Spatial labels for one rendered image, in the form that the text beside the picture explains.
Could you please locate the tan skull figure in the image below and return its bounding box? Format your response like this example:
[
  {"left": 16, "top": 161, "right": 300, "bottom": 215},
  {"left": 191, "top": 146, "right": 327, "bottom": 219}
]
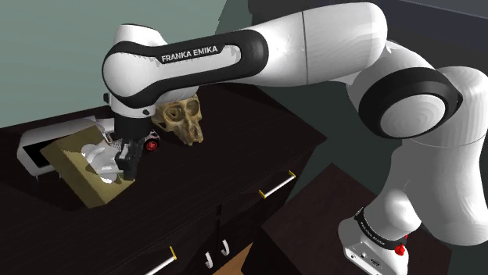
[{"left": 150, "top": 94, "right": 205, "bottom": 147}]

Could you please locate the olive tissue box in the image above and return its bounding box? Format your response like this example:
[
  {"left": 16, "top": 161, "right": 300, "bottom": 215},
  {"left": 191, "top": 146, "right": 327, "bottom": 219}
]
[{"left": 39, "top": 125, "right": 137, "bottom": 209}]

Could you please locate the dark wood chest of drawers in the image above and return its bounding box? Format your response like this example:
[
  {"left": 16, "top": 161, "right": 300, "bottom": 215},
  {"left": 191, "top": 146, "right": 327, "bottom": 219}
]
[{"left": 0, "top": 81, "right": 328, "bottom": 275}]

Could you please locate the white flat device dark screen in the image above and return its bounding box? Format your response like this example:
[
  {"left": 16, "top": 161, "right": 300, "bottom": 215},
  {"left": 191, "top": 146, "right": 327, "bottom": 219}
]
[{"left": 16, "top": 116, "right": 116, "bottom": 180}]

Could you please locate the dark brown robot stand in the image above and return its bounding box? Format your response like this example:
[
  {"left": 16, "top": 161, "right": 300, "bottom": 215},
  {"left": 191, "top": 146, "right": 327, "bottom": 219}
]
[{"left": 260, "top": 162, "right": 453, "bottom": 275}]

